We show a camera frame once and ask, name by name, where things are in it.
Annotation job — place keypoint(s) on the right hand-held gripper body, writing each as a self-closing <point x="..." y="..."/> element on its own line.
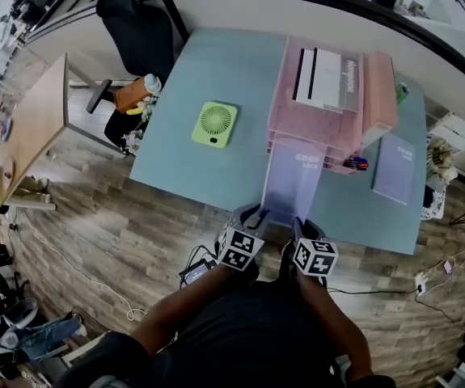
<point x="316" y="257"/>

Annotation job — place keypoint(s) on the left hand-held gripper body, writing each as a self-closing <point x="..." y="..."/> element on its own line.
<point x="238" y="249"/>

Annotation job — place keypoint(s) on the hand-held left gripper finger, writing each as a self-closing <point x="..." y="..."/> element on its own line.
<point x="258" y="218"/>

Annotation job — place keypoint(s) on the purple notebook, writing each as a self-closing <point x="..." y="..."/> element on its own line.
<point x="394" y="170"/>
<point x="292" y="184"/>

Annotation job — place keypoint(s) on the pink drawer organiser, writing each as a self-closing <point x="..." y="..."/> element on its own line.
<point x="309" y="123"/>

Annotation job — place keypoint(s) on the person's left forearm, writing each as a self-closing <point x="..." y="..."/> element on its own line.
<point x="179" y="301"/>

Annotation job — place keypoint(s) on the person's right forearm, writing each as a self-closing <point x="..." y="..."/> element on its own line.
<point x="337" y="321"/>

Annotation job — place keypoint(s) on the small black screen device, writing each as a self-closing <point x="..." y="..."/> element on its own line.
<point x="196" y="273"/>

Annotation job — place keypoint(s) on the black marker pen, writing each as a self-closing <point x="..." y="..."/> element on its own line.
<point x="349" y="167"/>

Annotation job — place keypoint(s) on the blue marker pen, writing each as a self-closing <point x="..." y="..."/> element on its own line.
<point x="351" y="161"/>

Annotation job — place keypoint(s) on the person's black-clothed torso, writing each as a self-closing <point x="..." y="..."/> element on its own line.
<point x="248" y="338"/>

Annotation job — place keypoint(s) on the green portable fan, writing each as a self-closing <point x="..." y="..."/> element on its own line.
<point x="215" y="124"/>

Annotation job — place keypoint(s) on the white power strip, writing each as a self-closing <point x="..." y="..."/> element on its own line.
<point x="420" y="283"/>

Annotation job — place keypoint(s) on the black white speckled bag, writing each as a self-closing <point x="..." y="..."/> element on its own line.
<point x="432" y="204"/>

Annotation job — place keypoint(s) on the pink phone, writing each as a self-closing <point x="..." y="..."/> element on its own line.
<point x="449" y="266"/>

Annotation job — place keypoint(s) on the white artificial flowers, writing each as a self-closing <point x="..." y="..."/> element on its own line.
<point x="133" y="142"/>

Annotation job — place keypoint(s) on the white grey book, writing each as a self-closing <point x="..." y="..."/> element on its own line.
<point x="321" y="79"/>

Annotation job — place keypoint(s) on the pink file box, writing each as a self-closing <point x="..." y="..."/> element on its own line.
<point x="379" y="95"/>

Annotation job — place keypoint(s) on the dried flowers bunch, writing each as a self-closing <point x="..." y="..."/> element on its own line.
<point x="440" y="158"/>

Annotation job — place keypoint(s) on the yellow banana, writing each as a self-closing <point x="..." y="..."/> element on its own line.
<point x="134" y="111"/>

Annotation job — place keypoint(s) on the small green bottle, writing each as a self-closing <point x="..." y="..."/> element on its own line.
<point x="402" y="93"/>

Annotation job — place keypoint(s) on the white bottle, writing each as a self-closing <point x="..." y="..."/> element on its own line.
<point x="152" y="83"/>

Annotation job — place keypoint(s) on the orange brown box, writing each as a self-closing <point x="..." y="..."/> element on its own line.
<point x="129" y="95"/>

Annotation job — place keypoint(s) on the white side shelf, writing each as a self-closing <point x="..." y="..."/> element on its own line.
<point x="456" y="129"/>

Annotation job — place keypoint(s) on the black office chair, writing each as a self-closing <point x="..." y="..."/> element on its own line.
<point x="139" y="30"/>

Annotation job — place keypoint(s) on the wooden table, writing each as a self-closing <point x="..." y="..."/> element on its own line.
<point x="38" y="123"/>

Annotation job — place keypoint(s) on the pink oval board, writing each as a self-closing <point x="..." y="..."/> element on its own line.
<point x="9" y="169"/>

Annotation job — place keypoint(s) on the blue round plate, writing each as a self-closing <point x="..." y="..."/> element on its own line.
<point x="6" y="129"/>

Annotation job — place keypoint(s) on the white partition with black rail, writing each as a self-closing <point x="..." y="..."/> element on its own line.
<point x="232" y="10"/>

